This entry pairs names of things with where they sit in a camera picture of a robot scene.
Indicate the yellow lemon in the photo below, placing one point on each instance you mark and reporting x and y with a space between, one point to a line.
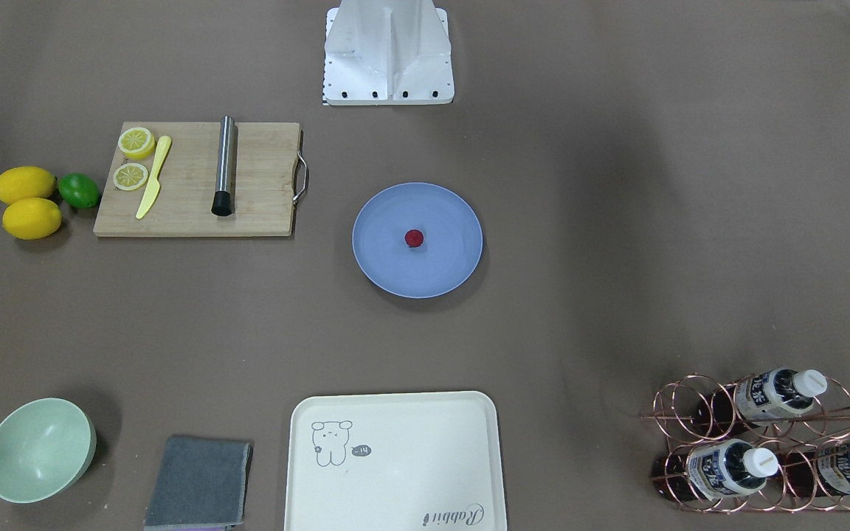
22 182
32 218

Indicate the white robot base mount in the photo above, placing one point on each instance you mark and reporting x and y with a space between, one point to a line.
387 53

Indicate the mint green bowl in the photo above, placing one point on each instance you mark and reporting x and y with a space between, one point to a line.
45 447

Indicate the cream rabbit tray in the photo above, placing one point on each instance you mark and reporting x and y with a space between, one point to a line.
400 461

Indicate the wooden cutting board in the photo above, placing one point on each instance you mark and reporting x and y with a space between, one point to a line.
265 186

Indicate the lemon half lower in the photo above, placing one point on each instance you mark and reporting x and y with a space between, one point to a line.
130 176

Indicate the copper wire bottle rack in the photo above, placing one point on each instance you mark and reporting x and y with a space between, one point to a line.
797 443

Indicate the lemon half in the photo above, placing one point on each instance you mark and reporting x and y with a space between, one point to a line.
136 143
130 176

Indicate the grey folded cloth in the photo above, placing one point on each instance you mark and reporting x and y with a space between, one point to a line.
200 485

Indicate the lemon half upper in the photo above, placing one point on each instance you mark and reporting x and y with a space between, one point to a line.
136 143

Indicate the green lime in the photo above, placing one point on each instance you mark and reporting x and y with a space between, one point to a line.
79 191

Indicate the yellow plastic knife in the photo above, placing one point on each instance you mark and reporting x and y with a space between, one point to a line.
153 186

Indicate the blue plate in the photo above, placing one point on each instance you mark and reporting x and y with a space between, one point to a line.
452 248

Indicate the steel muddler black tip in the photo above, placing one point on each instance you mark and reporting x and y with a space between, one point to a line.
223 202

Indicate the drink bottle white cap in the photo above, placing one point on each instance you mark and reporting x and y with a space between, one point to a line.
779 394

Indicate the red strawberry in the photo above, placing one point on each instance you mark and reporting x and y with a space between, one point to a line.
414 238

